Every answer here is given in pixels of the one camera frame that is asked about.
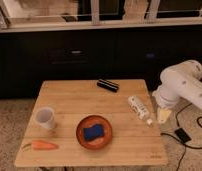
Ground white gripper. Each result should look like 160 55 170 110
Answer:
152 85 178 124

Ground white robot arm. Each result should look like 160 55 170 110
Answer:
152 60 202 124

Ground white ceramic cup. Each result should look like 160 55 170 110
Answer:
35 107 56 130

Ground clear plastic bottle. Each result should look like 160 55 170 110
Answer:
128 96 153 126

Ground black power adapter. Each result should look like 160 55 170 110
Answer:
175 128 191 143

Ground black rectangular case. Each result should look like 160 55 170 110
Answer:
97 79 119 92

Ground brown round plate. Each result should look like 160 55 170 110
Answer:
76 115 113 150

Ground blue sponge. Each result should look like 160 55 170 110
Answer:
83 124 104 141

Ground wooden table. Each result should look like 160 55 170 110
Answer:
15 79 168 167

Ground orange carrot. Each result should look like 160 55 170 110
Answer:
24 140 58 150

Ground dark cabinet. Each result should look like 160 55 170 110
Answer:
0 25 202 99

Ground black cable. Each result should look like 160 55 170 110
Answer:
160 102 202 171

